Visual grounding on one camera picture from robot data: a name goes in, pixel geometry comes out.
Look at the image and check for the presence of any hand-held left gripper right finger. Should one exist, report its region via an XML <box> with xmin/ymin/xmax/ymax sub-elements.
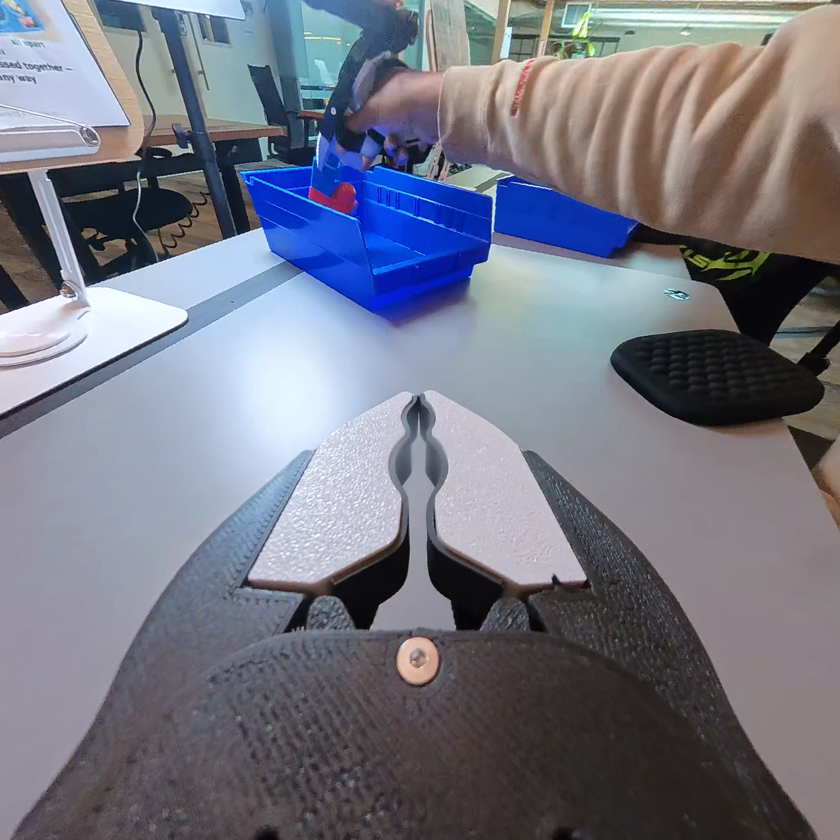
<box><xmin>424</xmin><ymin>390</ymin><xmax>588</xmax><ymax>596</ymax></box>

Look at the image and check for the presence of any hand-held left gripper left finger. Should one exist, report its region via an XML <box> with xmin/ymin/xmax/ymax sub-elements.
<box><xmin>247</xmin><ymin>391</ymin><xmax>417</xmax><ymax>586</ymax></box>

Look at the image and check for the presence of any red mega block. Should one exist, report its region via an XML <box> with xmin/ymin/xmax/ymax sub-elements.
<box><xmin>307</xmin><ymin>182</ymin><xmax>360</xmax><ymax>216</ymax></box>

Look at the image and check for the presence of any blue plastic bin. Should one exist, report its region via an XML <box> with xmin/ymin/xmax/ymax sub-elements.
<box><xmin>493</xmin><ymin>175</ymin><xmax>640</xmax><ymax>259</ymax></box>
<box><xmin>239</xmin><ymin>163</ymin><xmax>495</xmax><ymax>315</ymax></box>

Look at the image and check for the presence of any person's right forearm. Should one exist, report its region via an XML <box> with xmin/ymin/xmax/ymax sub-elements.
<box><xmin>437</xmin><ymin>5</ymin><xmax>840</xmax><ymax>265</ymax></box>

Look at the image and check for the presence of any black office chair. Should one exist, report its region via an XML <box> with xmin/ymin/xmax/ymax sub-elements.
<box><xmin>247</xmin><ymin>63</ymin><xmax>317</xmax><ymax>166</ymax></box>
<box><xmin>62</xmin><ymin>147</ymin><xmax>195</xmax><ymax>265</ymax></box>

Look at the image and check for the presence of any wooden desk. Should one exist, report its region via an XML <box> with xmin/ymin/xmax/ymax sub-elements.
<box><xmin>142</xmin><ymin>114</ymin><xmax>288</xmax><ymax>199</ymax></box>

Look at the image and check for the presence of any black tripod pole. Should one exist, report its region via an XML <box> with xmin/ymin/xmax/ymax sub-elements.
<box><xmin>151</xmin><ymin>5</ymin><xmax>239</xmax><ymax>242</ymax></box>

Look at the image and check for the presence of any green potted plant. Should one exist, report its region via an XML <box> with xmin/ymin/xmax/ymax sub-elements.
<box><xmin>562</xmin><ymin>5</ymin><xmax>622</xmax><ymax>62</ymax></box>

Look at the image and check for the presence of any instruction sheet on white stand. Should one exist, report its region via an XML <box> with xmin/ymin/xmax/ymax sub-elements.
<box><xmin>62</xmin><ymin>0</ymin><xmax>147</xmax><ymax>153</ymax></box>

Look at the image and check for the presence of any black armrest pad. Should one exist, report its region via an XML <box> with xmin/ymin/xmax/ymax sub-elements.
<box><xmin>609</xmin><ymin>329</ymin><xmax>826</xmax><ymax>429</ymax></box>

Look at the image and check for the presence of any white document stand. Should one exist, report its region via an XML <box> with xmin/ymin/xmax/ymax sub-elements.
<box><xmin>0</xmin><ymin>104</ymin><xmax>190</xmax><ymax>417</ymax></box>

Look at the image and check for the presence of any printed instruction sheet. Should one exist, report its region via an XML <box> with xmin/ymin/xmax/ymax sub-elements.
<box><xmin>0</xmin><ymin>0</ymin><xmax>132</xmax><ymax>132</ymax></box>

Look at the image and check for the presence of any black garment green print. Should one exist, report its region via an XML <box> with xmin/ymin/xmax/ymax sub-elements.
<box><xmin>678</xmin><ymin>238</ymin><xmax>840</xmax><ymax>350</ymax></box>

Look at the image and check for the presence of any black coiled cable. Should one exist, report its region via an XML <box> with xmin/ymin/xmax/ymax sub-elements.
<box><xmin>129</xmin><ymin>26</ymin><xmax>198</xmax><ymax>257</ymax></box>

